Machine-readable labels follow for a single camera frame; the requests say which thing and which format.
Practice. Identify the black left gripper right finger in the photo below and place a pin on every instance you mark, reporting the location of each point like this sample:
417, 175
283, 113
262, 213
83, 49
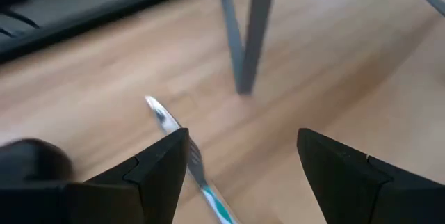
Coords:
354, 189

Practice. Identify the black table frame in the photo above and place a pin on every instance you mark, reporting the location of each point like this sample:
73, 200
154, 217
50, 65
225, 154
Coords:
69, 31

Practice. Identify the white and teal toothbrush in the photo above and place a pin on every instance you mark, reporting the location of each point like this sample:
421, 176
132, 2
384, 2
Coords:
167, 121

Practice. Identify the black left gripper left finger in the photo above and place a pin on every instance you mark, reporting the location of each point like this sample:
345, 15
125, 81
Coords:
139, 189

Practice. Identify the dark avocado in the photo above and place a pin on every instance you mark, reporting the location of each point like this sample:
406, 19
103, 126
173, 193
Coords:
34, 161

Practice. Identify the grey perforated metal shelf riser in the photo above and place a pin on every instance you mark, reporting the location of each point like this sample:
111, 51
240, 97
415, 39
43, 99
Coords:
257, 25

